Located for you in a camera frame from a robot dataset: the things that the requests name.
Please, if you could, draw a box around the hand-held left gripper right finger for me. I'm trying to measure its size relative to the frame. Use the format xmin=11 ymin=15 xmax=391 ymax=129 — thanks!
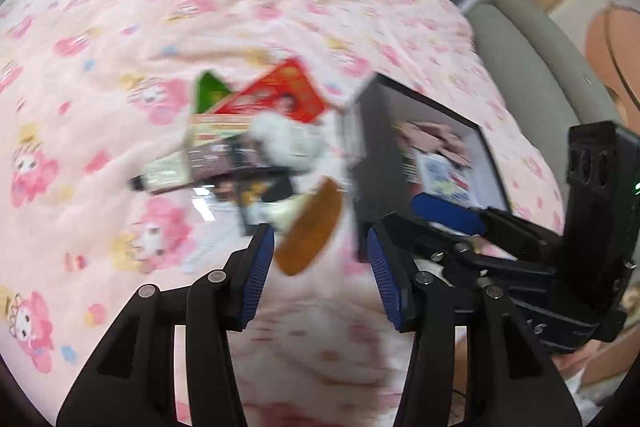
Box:
xmin=366 ymin=227 xmax=583 ymax=427

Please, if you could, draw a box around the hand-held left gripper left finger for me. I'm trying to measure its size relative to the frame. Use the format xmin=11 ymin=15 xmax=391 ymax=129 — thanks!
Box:
xmin=56 ymin=223 xmax=277 ymax=427

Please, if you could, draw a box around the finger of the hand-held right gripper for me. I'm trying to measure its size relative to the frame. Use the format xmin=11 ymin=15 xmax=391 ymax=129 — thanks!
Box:
xmin=410 ymin=192 xmax=568 ymax=264
xmin=379 ymin=213 xmax=556 ymax=303

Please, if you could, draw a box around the cartoon bead art kit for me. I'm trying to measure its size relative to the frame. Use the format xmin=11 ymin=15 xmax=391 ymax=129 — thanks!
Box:
xmin=417 ymin=151 xmax=473 ymax=205

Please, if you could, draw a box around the brown wooden comb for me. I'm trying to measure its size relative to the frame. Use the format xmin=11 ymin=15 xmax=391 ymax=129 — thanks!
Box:
xmin=274 ymin=176 xmax=344 ymax=279

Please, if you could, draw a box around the black cardboard box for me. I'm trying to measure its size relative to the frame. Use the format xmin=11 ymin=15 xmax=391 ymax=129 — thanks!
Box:
xmin=339 ymin=73 xmax=512 ymax=264

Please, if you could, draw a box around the clear plastic packet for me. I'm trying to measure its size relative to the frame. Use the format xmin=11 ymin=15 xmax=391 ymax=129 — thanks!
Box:
xmin=184 ymin=186 xmax=253 ymax=269

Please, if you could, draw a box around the black card packet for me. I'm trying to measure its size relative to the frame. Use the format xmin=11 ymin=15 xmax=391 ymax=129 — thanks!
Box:
xmin=234 ymin=176 xmax=297 ymax=235

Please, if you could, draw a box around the dark brown packet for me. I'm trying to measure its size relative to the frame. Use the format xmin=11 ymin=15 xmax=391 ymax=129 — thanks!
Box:
xmin=184 ymin=141 xmax=268 ymax=188

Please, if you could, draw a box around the white plush toy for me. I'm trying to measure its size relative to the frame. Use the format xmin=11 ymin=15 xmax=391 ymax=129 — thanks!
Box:
xmin=249 ymin=111 xmax=327 ymax=174

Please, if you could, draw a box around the orange round cushion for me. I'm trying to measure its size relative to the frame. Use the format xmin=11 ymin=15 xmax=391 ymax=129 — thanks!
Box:
xmin=585 ymin=0 xmax=640 ymax=120

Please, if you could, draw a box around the grey chair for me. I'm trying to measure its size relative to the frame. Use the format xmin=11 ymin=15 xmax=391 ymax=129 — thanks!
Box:
xmin=467 ymin=0 xmax=623 ymax=148

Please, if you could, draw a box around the red packet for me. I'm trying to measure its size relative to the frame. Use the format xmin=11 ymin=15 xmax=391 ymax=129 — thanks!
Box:
xmin=214 ymin=58 xmax=329 ymax=126

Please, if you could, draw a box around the green packet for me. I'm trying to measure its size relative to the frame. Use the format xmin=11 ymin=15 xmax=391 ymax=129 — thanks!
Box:
xmin=192 ymin=70 xmax=234 ymax=114

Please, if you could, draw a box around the pink printed blanket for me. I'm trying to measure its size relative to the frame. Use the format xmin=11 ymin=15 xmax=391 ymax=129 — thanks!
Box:
xmin=0 ymin=0 xmax=568 ymax=427

